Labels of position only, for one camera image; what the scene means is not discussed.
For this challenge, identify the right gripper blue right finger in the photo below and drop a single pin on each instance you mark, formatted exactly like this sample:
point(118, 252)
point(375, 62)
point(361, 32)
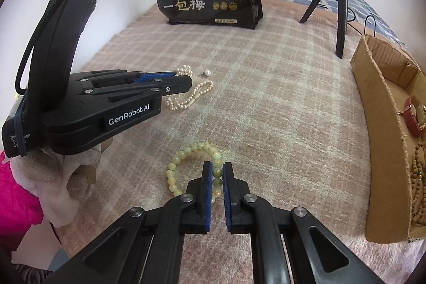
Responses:
point(288, 246)

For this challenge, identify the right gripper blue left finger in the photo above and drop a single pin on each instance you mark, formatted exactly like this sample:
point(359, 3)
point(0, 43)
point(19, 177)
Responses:
point(144, 246)

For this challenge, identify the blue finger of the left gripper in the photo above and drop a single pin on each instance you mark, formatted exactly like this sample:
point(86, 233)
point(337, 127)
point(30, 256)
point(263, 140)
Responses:
point(146, 77)
point(164, 86)

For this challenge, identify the pink sleeve forearm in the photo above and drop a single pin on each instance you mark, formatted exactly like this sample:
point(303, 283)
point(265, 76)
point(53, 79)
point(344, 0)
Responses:
point(20, 209)

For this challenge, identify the left gloved hand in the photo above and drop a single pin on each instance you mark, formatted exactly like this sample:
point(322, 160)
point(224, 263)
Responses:
point(60, 182)

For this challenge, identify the pink plaid blanket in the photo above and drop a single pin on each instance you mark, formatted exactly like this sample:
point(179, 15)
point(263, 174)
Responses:
point(284, 110)

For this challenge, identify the brown leather watch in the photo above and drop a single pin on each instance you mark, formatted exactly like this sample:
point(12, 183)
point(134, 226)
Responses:
point(413, 115)

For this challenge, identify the cardboard box tray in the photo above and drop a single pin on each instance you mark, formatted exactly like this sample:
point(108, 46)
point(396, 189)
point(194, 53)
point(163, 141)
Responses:
point(385, 77)

